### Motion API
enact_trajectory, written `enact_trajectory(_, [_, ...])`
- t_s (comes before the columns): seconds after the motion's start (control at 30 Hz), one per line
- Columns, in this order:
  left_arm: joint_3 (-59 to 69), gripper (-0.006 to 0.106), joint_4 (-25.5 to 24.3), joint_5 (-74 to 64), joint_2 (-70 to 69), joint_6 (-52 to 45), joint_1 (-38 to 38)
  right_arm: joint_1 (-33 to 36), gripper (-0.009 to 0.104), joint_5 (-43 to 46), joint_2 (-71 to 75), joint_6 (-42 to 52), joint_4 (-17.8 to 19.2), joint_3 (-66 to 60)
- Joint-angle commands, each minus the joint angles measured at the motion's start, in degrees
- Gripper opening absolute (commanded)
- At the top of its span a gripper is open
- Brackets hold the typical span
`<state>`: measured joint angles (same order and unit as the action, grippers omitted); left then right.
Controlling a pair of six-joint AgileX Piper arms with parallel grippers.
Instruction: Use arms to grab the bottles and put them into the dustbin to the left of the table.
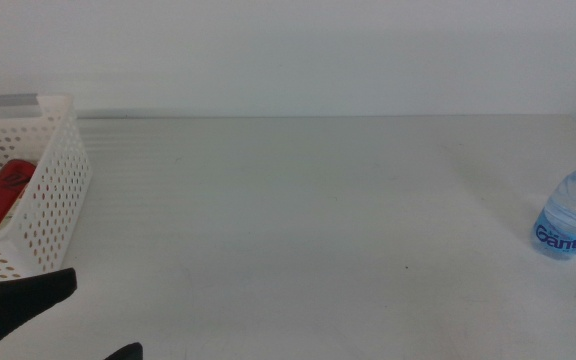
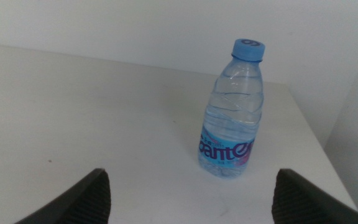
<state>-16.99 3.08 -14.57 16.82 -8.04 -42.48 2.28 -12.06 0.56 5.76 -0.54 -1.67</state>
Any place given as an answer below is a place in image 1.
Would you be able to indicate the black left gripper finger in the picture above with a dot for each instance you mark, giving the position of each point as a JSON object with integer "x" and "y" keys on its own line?
{"x": 128, "y": 352}
{"x": 13, "y": 300}

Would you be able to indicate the clear water bottle blue label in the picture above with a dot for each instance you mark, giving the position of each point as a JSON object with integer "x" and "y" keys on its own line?
{"x": 568, "y": 215}

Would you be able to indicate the white perforated plastic basket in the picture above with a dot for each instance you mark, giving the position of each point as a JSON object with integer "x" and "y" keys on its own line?
{"x": 58, "y": 200}

